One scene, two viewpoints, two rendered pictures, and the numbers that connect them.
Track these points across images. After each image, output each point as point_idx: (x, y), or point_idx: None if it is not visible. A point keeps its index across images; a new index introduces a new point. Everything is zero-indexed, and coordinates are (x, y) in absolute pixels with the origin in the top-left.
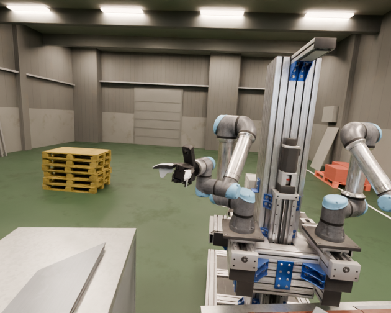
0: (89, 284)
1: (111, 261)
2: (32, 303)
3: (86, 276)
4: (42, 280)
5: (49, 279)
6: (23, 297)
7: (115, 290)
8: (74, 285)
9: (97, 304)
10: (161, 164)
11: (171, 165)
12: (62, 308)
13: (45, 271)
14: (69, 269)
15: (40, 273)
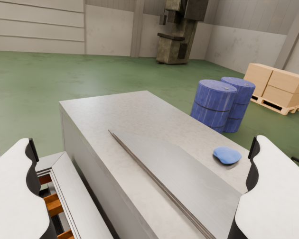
0: (187, 219)
1: None
2: (191, 171)
3: (195, 215)
4: (220, 189)
5: (218, 192)
6: (204, 172)
7: (151, 228)
8: (189, 198)
9: (150, 204)
10: (260, 152)
11: (236, 213)
12: (166, 178)
13: (237, 198)
14: (225, 213)
15: (235, 194)
